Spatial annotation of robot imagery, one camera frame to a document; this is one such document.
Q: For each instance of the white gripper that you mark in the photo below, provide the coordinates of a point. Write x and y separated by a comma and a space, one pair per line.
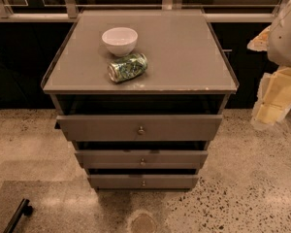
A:
285, 40

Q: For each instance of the grey top drawer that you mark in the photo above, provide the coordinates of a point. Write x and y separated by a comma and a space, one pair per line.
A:
140, 128

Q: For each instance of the green soda can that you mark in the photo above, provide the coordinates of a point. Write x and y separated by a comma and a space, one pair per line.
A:
127, 67

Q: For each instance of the grey drawer cabinet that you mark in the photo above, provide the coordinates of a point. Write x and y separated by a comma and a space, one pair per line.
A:
187, 74

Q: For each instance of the grey middle drawer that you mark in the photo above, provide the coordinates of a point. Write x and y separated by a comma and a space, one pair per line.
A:
141, 159

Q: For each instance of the white ceramic bowl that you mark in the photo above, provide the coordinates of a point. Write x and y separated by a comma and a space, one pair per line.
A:
120, 41

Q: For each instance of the black bar handle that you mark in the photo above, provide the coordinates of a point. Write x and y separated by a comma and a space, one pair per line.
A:
23, 209

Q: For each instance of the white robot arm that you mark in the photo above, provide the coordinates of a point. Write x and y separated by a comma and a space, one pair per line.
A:
279, 48

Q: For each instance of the grey bottom drawer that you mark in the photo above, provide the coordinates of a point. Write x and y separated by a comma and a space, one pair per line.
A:
142, 181

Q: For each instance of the metal window railing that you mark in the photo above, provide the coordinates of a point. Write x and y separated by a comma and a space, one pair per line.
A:
70, 10

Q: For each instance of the grey drawer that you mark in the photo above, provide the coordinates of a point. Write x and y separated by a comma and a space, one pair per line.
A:
141, 159
140, 128
142, 181

